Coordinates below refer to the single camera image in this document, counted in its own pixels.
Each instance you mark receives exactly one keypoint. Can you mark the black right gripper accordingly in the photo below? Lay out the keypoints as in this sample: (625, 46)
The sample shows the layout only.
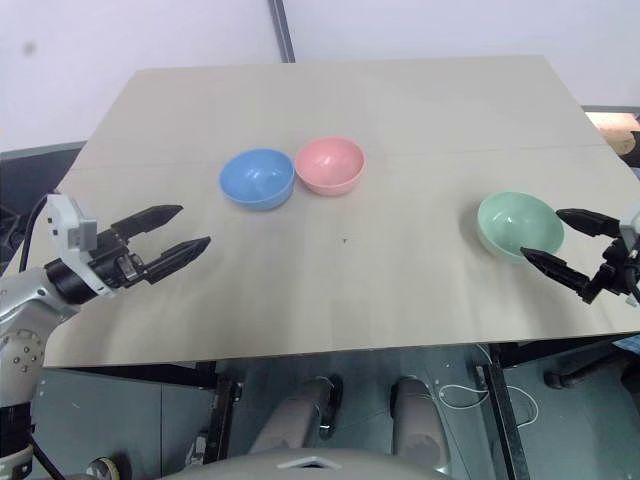
(617, 275)

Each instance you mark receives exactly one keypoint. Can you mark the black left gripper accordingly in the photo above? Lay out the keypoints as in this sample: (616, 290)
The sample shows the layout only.
(117, 265)

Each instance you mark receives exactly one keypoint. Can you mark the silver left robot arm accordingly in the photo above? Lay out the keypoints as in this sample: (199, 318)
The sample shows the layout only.
(20, 295)

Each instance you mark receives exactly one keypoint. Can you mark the green plastic bowl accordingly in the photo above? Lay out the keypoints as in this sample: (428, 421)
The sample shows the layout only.
(515, 220)

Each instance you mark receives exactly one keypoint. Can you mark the blue plastic bowl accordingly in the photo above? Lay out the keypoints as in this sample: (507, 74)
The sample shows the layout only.
(255, 175)

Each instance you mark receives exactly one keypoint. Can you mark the black chair base with caster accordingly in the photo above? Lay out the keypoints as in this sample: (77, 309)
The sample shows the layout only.
(590, 370)

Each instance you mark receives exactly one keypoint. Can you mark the black table leg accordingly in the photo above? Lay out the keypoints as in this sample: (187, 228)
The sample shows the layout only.
(227, 405)
(502, 410)

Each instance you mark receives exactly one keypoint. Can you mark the pink plastic bowl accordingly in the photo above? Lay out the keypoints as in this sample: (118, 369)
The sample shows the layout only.
(330, 160)

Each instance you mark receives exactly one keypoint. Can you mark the grey robot left leg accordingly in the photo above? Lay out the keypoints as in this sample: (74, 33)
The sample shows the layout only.
(295, 415)

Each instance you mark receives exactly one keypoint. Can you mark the grey robot leg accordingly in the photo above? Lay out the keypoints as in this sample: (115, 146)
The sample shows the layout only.
(295, 415)
(417, 420)

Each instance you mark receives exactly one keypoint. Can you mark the grey robot right leg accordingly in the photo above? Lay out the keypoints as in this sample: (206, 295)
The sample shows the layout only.
(417, 420)

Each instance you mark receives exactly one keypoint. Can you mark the round grey caster wheel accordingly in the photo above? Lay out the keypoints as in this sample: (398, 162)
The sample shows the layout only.
(102, 470)

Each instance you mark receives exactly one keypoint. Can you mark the grey robot torso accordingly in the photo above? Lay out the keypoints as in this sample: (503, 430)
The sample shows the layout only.
(310, 465)

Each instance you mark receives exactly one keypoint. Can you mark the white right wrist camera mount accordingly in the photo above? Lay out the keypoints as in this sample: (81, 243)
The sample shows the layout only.
(631, 230)

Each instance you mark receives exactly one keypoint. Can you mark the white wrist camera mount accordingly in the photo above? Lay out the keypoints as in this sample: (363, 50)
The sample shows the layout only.
(631, 230)
(65, 220)

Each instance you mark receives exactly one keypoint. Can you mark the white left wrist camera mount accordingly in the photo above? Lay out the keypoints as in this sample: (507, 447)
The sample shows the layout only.
(65, 220)

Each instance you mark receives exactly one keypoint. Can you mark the grey metal post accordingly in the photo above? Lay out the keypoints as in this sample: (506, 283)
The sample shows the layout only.
(284, 30)

